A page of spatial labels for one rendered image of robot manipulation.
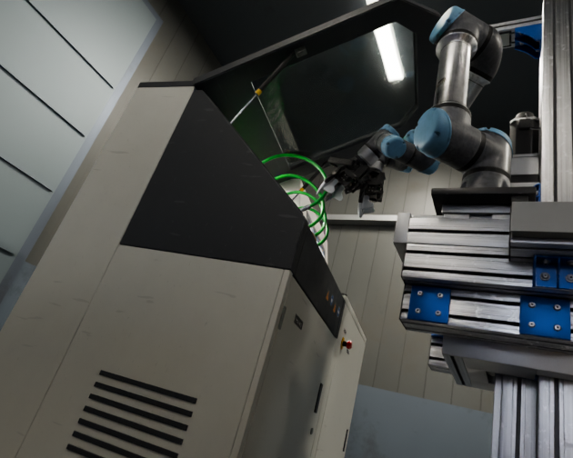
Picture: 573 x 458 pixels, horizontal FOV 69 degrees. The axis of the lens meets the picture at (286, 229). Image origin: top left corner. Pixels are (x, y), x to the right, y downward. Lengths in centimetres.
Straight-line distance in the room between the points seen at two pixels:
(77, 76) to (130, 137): 165
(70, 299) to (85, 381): 27
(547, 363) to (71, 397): 115
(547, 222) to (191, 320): 85
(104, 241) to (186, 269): 34
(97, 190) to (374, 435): 280
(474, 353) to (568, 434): 23
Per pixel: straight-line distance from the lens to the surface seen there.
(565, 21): 183
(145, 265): 131
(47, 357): 140
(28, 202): 300
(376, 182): 172
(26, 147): 302
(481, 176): 116
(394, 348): 374
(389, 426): 363
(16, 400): 143
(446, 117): 115
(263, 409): 111
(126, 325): 126
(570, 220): 95
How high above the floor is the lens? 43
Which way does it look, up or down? 25 degrees up
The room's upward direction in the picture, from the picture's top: 17 degrees clockwise
